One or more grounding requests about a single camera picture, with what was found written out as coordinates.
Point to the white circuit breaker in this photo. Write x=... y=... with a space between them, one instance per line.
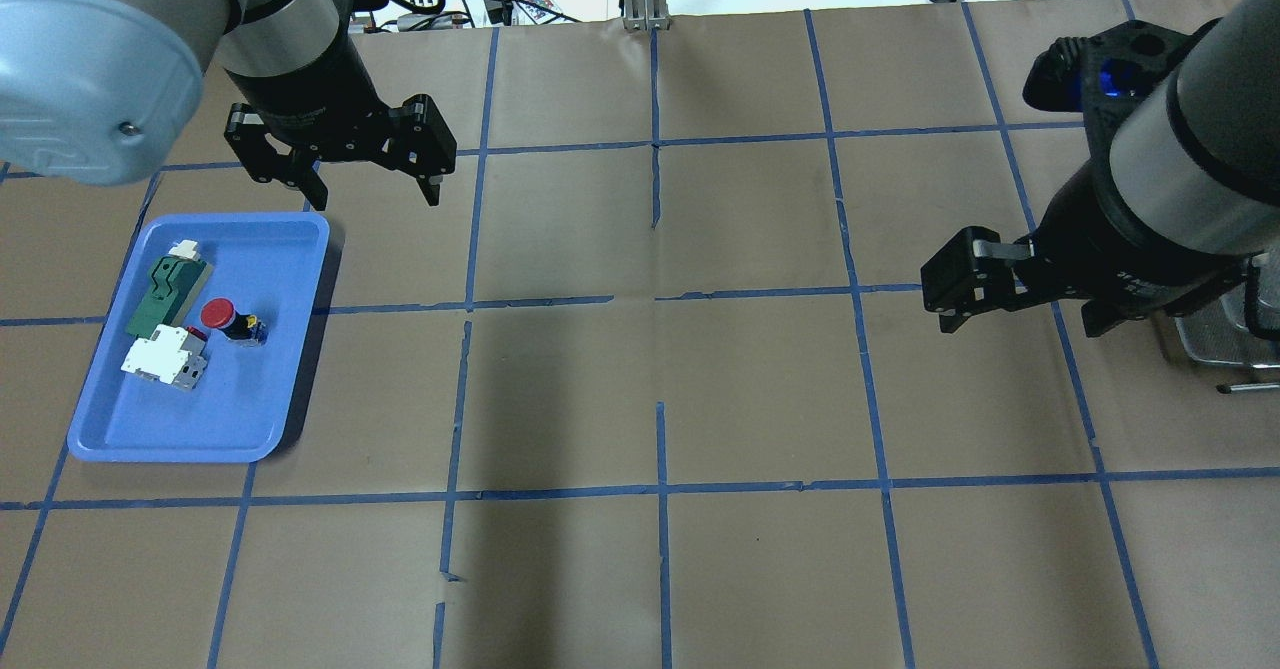
x=171 y=355

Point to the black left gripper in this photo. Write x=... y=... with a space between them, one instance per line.
x=308 y=91

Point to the green terminal block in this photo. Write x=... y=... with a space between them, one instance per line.
x=173 y=284

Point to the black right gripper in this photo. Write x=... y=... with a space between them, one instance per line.
x=1108 y=241

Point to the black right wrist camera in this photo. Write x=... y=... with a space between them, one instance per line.
x=1105 y=77

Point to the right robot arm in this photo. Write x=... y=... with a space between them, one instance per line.
x=1179 y=197

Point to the blue plastic tray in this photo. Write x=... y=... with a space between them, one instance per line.
x=216 y=384

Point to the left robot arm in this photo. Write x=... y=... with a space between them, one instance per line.
x=98 y=91

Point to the red emergency stop button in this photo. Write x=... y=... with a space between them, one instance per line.
x=242 y=328

